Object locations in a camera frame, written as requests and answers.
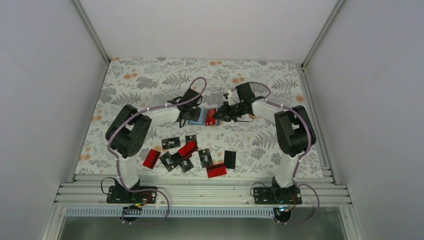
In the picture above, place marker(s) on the black vip card upper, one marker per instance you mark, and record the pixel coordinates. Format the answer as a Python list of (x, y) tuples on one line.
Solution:
[(170, 143)]

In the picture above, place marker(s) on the red black card centre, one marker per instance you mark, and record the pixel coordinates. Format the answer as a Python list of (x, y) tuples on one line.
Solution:
[(188, 149)]

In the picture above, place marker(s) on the small black card bottom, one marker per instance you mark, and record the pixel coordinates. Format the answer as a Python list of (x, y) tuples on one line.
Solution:
[(186, 165)]

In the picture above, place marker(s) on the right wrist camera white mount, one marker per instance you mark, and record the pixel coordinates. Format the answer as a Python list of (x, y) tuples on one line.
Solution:
[(228, 96)]

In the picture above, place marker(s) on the aluminium rail base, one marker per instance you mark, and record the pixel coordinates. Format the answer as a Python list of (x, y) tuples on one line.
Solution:
[(188, 191)]

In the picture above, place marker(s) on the small black card middle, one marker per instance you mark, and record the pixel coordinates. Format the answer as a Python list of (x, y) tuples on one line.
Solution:
[(205, 158)]

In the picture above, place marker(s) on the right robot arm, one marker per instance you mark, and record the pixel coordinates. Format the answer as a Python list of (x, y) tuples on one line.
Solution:
[(294, 131)]

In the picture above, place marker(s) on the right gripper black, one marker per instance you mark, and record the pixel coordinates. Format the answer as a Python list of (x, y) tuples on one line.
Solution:
[(225, 114)]

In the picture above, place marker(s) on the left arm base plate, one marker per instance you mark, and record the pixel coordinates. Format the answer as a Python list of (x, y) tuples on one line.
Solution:
[(118, 195)]

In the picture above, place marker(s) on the teal leather card holder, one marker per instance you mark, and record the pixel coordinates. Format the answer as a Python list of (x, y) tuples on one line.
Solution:
[(202, 119)]

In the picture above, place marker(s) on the small black card top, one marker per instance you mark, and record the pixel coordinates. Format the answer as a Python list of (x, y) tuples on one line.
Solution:
[(191, 138)]

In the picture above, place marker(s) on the small black card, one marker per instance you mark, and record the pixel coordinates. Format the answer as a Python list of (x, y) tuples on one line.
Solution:
[(186, 165), (191, 138), (205, 158)]

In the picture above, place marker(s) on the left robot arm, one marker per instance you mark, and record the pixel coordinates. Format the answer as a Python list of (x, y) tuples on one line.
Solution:
[(127, 133)]

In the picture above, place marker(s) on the black card far right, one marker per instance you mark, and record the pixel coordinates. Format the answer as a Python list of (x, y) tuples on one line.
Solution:
[(230, 159)]

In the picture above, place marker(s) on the perforated cable duct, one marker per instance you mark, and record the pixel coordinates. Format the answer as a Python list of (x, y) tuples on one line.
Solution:
[(175, 212)]

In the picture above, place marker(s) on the black card lower left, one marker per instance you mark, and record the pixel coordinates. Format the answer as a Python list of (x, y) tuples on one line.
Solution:
[(171, 161)]

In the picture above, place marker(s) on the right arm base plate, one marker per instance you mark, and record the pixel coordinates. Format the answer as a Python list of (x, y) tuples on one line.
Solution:
[(278, 196)]

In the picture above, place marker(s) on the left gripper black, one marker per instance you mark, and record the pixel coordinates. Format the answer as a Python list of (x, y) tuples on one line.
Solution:
[(195, 116)]

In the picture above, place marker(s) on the floral table mat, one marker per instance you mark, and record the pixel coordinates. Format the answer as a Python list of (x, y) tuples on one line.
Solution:
[(149, 82)]

